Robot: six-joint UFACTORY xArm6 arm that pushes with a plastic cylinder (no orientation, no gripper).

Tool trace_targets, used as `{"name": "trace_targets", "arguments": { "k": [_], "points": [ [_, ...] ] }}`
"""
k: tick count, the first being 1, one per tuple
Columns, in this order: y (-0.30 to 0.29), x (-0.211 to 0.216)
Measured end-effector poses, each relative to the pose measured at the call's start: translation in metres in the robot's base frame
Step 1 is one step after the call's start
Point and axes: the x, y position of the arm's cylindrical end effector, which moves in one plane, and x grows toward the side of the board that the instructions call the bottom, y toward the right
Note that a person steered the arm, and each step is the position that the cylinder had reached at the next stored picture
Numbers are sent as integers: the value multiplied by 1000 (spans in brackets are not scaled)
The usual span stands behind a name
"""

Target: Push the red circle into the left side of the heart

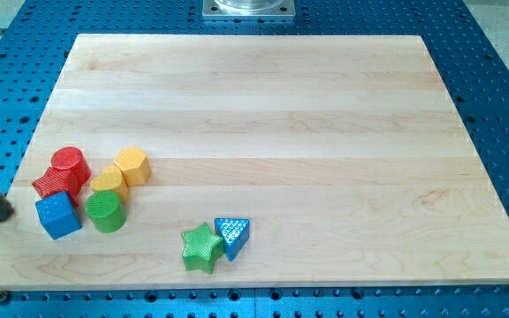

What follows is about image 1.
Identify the red cylinder block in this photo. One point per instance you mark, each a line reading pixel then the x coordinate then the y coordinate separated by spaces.
pixel 71 158

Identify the yellow heart block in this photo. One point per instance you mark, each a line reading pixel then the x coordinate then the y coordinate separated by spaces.
pixel 111 179

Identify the blue cube block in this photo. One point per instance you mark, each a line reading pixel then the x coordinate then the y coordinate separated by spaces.
pixel 57 215

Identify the red star block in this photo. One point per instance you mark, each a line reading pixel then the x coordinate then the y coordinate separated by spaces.
pixel 54 181

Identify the green cylinder block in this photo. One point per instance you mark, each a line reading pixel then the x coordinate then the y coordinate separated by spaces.
pixel 106 211

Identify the blue perforated metal table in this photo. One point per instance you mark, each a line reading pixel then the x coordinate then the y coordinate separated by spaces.
pixel 36 41

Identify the yellow hexagon block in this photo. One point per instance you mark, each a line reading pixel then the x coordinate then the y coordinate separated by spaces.
pixel 134 165

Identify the green star block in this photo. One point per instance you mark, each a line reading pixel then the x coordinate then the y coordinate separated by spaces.
pixel 202 248

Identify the blue triangle block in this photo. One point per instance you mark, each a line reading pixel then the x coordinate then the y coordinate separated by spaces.
pixel 235 233

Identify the light wooden board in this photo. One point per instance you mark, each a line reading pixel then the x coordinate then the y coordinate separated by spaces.
pixel 346 154

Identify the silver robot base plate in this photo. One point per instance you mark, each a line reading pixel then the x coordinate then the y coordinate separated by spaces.
pixel 219 9

